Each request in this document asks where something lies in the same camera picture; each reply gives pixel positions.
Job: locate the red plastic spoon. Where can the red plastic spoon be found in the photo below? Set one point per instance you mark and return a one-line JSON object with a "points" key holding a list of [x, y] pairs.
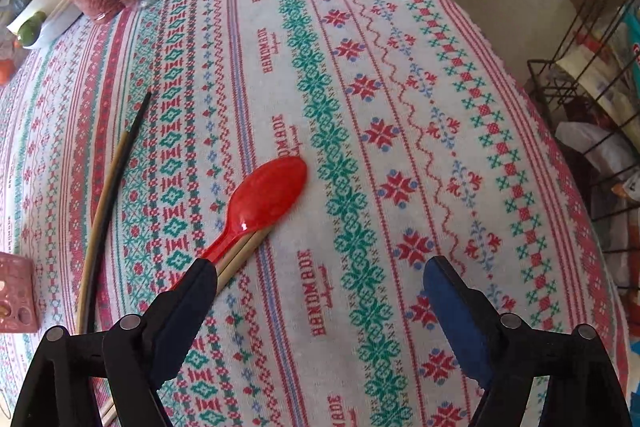
{"points": [[270, 187]]}

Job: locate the small tangerine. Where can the small tangerine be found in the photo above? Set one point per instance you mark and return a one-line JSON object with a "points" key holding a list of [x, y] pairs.
{"points": [[5, 72]]}

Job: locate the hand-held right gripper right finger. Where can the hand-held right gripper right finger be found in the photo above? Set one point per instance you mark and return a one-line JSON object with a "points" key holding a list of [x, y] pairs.
{"points": [[457, 322]]}

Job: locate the clear glass jar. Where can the clear glass jar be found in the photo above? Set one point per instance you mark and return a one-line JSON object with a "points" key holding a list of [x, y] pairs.
{"points": [[7, 52]]}

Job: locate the green lime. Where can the green lime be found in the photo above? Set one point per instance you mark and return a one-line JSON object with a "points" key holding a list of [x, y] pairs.
{"points": [[30, 29]]}

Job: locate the pink perforated utensil holder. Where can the pink perforated utensil holder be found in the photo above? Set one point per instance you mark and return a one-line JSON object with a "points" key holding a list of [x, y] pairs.
{"points": [[15, 297]]}

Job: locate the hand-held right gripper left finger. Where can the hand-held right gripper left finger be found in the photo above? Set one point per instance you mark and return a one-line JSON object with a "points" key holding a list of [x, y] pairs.
{"points": [[175, 332]]}

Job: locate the white bowl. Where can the white bowl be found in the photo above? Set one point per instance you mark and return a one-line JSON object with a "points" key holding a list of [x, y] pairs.
{"points": [[62, 19]]}

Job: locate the patterned tablecloth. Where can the patterned tablecloth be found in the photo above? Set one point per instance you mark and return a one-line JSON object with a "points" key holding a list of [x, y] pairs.
{"points": [[350, 107]]}

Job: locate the pile of bamboo chopsticks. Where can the pile of bamboo chopsticks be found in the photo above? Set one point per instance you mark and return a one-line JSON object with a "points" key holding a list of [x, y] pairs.
{"points": [[247, 248]]}

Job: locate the white plastic bag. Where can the white plastic bag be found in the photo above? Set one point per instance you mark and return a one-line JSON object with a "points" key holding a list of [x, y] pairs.
{"points": [[590, 144]]}

